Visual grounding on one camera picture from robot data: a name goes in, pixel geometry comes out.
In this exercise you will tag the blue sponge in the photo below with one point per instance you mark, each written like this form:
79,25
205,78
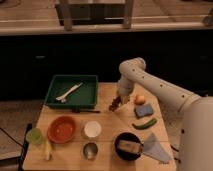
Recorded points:
143,110

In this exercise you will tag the yellow banana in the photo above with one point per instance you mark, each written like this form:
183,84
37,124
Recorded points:
48,150

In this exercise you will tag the yellow orange fruit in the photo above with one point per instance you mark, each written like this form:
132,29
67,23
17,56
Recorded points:
139,99

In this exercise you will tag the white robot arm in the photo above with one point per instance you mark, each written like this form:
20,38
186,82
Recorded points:
196,140

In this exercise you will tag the white cup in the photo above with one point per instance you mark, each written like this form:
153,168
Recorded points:
92,129

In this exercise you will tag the grey blue cloth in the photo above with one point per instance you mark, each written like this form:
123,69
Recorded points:
153,148

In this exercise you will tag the green plastic cup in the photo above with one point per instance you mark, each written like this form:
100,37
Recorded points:
34,136

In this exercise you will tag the dark grape bunch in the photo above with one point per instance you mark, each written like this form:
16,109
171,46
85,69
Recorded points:
115,104

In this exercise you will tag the black pen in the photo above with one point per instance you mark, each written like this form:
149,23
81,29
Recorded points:
86,111

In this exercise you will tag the small metal cup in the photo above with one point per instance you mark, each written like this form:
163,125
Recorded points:
90,150

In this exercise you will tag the black bowl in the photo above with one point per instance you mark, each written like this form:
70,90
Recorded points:
125,155

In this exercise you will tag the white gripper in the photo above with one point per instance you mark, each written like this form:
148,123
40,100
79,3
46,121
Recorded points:
124,95

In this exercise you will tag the green plastic tray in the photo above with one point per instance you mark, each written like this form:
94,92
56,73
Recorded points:
72,92

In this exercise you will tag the red bowl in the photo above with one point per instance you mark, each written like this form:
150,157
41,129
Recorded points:
61,130

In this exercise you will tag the bread slice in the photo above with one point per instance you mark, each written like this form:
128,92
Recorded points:
130,146

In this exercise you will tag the white plastic fork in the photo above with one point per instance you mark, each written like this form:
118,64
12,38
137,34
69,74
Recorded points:
62,98

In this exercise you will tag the wooden chair frame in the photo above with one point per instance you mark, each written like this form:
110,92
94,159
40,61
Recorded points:
71,13

